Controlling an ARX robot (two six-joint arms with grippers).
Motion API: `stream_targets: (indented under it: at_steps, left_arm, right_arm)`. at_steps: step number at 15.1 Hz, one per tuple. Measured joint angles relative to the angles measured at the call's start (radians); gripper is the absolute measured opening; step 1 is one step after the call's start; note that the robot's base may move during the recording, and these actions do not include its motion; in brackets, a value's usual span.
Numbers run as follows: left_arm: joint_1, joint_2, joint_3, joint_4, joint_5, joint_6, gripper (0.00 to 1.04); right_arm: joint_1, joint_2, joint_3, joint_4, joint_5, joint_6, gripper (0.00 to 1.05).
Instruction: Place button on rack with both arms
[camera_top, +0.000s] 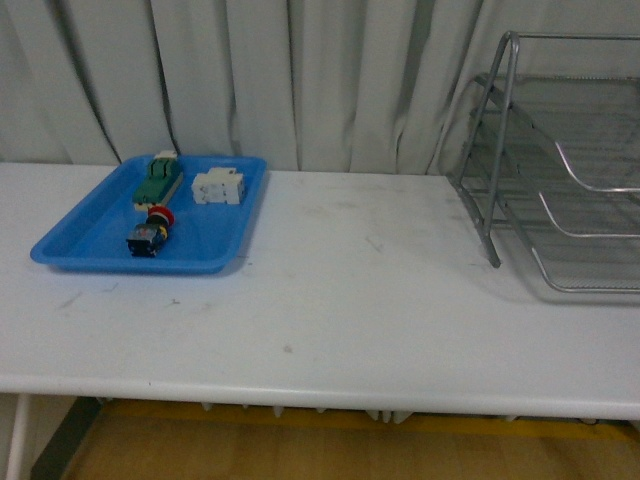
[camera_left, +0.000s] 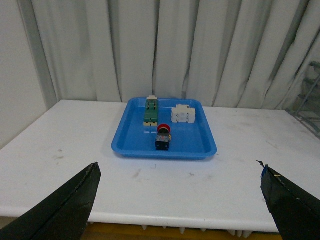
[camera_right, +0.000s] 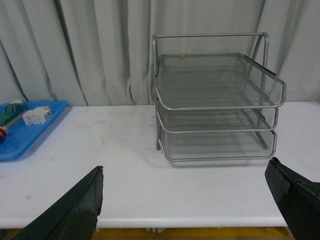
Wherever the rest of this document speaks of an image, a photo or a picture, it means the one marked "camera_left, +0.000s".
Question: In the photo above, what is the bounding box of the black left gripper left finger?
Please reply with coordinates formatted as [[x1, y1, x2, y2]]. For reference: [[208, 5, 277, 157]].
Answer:
[[0, 162, 101, 240]]

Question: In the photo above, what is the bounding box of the silver mesh rack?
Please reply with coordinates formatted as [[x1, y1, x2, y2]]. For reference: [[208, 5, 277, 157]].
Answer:
[[286, 61, 320, 139]]

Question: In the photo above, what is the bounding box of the blue plastic tray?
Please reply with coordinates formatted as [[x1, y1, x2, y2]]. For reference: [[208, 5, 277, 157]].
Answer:
[[111, 97, 218, 160]]

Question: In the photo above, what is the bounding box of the red emergency stop button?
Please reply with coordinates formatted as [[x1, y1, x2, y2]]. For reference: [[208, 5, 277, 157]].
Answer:
[[155, 123, 172, 151]]

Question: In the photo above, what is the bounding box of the grey curtain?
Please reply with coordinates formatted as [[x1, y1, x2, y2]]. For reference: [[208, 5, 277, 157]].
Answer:
[[17, 0, 320, 110]]

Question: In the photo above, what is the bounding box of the green knife switch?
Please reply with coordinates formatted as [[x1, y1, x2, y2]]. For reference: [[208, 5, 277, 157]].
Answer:
[[143, 95, 159, 127]]

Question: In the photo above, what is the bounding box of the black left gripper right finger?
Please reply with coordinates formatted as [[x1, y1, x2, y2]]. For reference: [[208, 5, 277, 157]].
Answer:
[[259, 161, 320, 240]]

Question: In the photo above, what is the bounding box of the white circuit breaker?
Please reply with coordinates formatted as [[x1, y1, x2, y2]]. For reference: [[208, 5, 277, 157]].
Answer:
[[171, 104, 196, 124]]

